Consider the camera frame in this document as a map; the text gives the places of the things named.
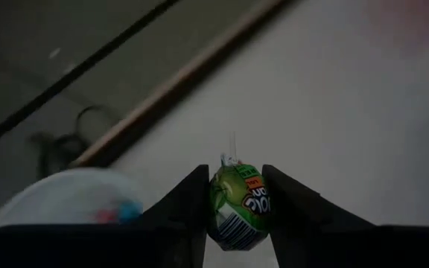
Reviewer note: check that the green lollipop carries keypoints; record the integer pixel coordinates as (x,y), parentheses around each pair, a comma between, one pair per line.
(233,201)

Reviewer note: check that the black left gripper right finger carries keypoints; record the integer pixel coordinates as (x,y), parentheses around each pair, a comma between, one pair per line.
(296,219)

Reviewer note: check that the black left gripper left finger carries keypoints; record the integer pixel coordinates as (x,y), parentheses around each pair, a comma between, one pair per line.
(184,219)

